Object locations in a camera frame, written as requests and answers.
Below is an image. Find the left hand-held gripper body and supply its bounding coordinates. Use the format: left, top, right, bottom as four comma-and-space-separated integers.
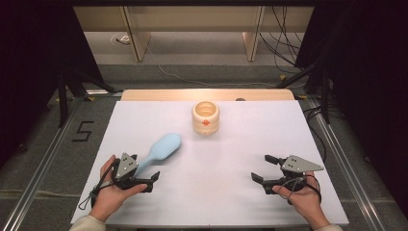
112, 152, 144, 193

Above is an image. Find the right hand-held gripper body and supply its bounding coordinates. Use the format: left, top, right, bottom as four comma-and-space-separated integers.
271, 154, 324, 195

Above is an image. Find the cream ringed cup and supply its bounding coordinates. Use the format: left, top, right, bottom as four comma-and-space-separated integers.
191, 100, 220, 137

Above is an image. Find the person's left hand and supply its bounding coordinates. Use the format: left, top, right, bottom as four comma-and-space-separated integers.
89, 154, 148, 222

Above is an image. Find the person's right hand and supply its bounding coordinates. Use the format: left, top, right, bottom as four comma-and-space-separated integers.
271, 171, 327, 225

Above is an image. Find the white board sheet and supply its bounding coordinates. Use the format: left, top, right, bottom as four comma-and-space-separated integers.
70, 100, 350, 227

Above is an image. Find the black metal stand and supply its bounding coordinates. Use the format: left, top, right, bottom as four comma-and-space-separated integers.
275, 61, 332, 125
57, 62, 125, 129

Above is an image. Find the black curtain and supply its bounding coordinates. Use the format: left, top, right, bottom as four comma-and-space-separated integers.
293, 0, 408, 210
0, 0, 105, 167

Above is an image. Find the round floor socket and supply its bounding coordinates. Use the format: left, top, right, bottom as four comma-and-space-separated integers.
110, 32, 132, 46

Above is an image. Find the beige wooden desk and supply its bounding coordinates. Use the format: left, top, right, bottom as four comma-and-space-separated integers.
72, 5, 316, 63

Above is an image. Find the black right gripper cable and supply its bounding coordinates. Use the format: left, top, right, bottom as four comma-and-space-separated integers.
278, 174, 323, 206

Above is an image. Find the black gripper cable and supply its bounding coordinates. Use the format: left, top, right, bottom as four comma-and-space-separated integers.
278, 174, 323, 206
78, 159, 120, 212

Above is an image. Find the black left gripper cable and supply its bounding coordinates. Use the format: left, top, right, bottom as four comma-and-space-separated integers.
78, 159, 120, 212

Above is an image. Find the metal floor rail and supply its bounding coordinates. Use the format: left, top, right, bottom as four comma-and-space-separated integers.
306, 98, 408, 231
0, 95, 85, 231

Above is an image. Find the white floor cable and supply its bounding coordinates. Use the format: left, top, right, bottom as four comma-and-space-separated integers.
145, 44, 281, 90

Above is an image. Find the beige floor cable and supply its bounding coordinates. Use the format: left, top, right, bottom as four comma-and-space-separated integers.
0, 188, 82, 199

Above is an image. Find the bundle of black cables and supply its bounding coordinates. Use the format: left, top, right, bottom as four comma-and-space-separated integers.
259, 5, 310, 75

